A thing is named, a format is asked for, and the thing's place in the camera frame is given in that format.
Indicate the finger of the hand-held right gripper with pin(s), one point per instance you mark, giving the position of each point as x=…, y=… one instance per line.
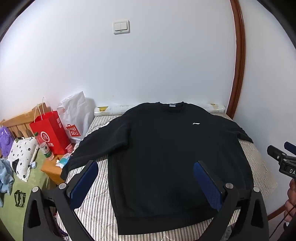
x=290, y=146
x=276, y=154

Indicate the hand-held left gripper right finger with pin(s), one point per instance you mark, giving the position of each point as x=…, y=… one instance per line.
x=208, y=185

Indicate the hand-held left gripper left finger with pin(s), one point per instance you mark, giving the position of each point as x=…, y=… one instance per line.
x=83, y=183

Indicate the black sweatshirt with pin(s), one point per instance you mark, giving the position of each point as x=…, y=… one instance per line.
x=161, y=148

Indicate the person's right hand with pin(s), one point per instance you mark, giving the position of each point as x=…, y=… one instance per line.
x=291, y=199

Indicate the grey striped quilted mattress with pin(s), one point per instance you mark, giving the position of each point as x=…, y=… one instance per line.
x=97, y=208

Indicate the blue white tube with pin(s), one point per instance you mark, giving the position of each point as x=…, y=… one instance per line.
x=63, y=161

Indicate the wooden nightstand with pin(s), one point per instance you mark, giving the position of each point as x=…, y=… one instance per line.
x=52, y=170

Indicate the small pink container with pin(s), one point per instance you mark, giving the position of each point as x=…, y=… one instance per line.
x=69, y=148

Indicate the plastic bottle green label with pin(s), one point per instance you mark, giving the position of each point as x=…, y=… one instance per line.
x=47, y=151

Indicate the green bedsheet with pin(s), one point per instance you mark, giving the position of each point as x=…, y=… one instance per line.
x=32, y=187

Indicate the red paper shopping bag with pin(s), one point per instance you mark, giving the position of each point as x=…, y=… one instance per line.
x=50, y=132

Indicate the white floral pillow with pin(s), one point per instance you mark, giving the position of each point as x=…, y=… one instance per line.
x=22, y=157

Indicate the white plastic shopping bag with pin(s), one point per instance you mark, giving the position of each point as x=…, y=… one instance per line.
x=74, y=109

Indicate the light blue cloth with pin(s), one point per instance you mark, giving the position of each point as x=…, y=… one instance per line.
x=5, y=178

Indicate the white rolled paper yellow print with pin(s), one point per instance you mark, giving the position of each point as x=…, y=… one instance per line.
x=111, y=110

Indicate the purple plush toy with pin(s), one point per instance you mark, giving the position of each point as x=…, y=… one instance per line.
x=5, y=141

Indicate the wooden headboard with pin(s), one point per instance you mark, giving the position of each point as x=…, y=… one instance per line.
x=20, y=120

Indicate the brown wooden door trim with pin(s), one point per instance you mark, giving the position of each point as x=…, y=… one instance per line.
x=239, y=69

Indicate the white wall light switch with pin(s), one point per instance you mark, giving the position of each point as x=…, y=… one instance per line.
x=121, y=27

